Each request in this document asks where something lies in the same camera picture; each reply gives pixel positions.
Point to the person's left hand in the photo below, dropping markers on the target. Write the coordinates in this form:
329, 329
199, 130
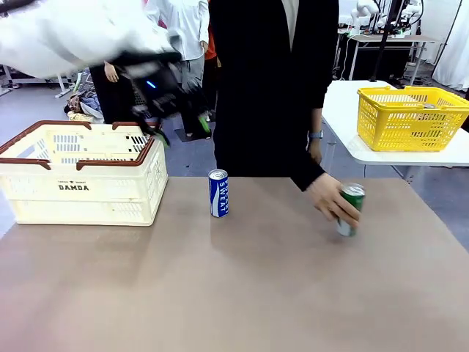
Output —
316, 150

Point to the pile of patterned clothes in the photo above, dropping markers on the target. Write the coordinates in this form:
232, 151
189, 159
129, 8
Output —
82, 104

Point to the yellow plastic shopping basket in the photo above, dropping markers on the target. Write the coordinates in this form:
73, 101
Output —
403, 128

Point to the white framed background desk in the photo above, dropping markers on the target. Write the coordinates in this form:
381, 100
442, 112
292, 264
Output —
63, 84

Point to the person's right forearm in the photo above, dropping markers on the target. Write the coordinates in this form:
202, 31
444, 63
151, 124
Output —
308, 176

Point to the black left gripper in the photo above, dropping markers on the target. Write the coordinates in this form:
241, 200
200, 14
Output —
161, 88

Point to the person in black cardigan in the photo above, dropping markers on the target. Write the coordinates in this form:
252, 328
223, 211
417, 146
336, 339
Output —
256, 91

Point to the white curtain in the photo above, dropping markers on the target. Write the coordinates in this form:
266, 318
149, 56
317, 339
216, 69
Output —
454, 55

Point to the brown topped background table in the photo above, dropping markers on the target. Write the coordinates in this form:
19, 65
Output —
399, 38

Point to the white side table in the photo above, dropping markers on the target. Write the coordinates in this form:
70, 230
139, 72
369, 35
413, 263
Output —
403, 157

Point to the person's right hand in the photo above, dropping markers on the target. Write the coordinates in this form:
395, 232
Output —
328, 196

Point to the green drink can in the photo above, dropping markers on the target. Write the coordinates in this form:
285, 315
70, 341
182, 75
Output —
354, 199

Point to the blue Pocari Sweat can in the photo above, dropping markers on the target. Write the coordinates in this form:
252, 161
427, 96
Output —
218, 198

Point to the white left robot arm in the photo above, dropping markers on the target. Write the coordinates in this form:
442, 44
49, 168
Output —
73, 33

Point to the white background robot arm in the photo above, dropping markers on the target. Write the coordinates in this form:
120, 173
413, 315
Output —
409, 11
361, 11

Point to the person's left forearm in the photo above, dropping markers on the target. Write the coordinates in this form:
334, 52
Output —
317, 119

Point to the black tripod pole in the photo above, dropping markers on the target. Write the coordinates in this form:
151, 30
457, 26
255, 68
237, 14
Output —
383, 40

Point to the blue grey wristwatch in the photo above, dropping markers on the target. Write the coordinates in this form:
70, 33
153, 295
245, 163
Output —
316, 134

